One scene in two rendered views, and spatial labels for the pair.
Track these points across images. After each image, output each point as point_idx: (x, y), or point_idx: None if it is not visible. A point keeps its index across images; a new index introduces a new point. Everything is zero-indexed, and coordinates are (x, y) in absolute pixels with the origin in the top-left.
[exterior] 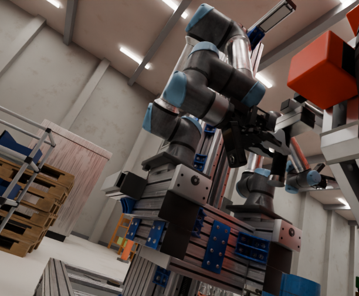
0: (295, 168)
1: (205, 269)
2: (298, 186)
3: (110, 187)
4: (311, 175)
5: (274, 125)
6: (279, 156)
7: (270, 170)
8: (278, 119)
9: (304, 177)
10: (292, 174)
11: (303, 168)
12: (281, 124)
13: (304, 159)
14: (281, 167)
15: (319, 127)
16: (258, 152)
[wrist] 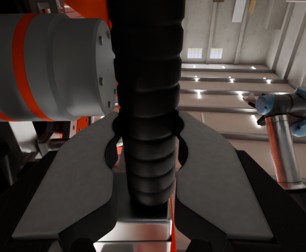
0: (287, 121)
1: None
2: (291, 95)
3: None
4: (264, 107)
5: (302, 198)
6: (125, 109)
7: (168, 32)
8: (155, 251)
9: (277, 106)
10: (298, 115)
11: (274, 118)
12: (137, 235)
13: (269, 131)
14: (112, 50)
15: (119, 169)
16: (221, 158)
